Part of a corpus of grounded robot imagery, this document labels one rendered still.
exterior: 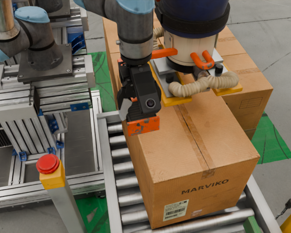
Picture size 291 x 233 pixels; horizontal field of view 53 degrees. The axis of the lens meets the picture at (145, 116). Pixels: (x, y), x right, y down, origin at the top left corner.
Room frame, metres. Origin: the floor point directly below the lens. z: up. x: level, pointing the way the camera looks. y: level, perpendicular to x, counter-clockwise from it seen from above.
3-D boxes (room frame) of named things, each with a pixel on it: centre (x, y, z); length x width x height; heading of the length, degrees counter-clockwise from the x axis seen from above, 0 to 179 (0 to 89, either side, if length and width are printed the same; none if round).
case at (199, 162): (0.82, -0.14, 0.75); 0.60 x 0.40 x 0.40; 16
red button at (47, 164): (0.51, 0.31, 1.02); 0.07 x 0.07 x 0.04
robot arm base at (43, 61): (1.04, 0.44, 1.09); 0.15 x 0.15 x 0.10
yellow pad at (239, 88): (0.91, -0.25, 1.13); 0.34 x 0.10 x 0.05; 15
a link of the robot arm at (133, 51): (0.54, 0.02, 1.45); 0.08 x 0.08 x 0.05
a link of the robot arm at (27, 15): (1.03, 0.44, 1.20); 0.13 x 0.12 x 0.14; 142
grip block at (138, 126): (0.53, 0.01, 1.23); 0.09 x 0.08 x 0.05; 105
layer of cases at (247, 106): (1.88, -0.23, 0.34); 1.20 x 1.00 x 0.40; 12
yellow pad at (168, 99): (0.86, -0.07, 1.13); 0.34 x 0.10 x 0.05; 15
